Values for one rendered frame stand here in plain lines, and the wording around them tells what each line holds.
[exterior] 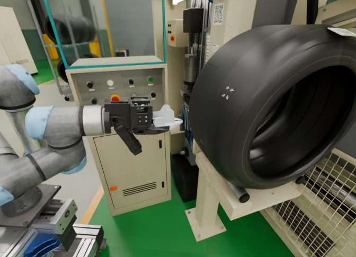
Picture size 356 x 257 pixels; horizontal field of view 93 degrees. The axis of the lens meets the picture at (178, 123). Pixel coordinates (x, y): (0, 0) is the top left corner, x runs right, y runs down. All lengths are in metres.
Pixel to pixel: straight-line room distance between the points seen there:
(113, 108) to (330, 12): 0.90
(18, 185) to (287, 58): 0.65
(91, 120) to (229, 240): 1.46
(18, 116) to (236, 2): 0.93
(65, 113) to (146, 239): 1.35
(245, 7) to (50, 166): 0.84
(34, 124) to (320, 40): 0.67
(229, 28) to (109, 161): 1.10
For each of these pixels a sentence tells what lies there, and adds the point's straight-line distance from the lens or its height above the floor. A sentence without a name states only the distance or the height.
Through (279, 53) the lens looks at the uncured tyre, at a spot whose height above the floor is 1.41.
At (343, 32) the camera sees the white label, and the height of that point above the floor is 1.45.
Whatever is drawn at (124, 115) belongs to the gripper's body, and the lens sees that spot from 0.45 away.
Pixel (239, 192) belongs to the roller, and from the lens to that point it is 0.73.
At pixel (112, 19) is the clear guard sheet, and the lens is 1.06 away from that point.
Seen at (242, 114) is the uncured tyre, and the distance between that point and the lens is 0.45.
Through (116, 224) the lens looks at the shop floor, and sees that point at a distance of 1.76.
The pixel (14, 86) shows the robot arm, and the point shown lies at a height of 1.29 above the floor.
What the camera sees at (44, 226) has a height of 0.64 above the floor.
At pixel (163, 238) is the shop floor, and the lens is 1.63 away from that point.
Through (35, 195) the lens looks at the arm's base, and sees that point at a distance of 1.12.
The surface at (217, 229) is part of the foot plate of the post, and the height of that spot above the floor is 0.01.
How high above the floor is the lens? 1.46
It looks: 30 degrees down
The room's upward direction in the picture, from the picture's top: straight up
